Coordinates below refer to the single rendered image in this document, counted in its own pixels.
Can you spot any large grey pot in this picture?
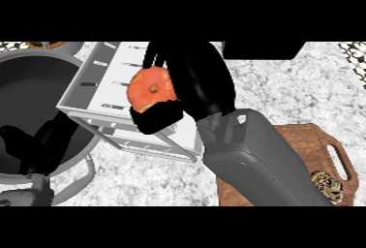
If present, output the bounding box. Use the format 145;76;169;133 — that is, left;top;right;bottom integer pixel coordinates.
0;47;103;206

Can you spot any grey round bowl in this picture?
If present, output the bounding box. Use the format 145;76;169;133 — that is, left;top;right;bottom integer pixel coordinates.
24;41;85;57

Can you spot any orange squash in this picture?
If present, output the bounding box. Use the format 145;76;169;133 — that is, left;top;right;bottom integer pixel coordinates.
125;66;179;114

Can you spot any white tiered basket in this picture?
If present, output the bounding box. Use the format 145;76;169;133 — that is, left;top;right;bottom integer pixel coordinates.
55;41;206;164

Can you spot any brown striped artichoke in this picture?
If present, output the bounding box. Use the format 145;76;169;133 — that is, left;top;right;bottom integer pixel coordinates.
309;170;345;205

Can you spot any black appliance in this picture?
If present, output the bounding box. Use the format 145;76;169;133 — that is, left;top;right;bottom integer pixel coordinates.
219;41;306;61

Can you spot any orange brown food item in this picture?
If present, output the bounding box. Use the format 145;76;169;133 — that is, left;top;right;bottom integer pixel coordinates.
24;41;69;49

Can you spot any brown wooden cutting board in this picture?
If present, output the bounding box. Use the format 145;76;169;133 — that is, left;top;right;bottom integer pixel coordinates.
215;123;359;207

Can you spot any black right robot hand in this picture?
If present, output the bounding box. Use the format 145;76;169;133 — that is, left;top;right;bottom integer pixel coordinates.
128;41;237;136

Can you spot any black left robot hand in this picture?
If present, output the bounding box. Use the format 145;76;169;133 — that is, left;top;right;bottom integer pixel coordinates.
0;110;79;177

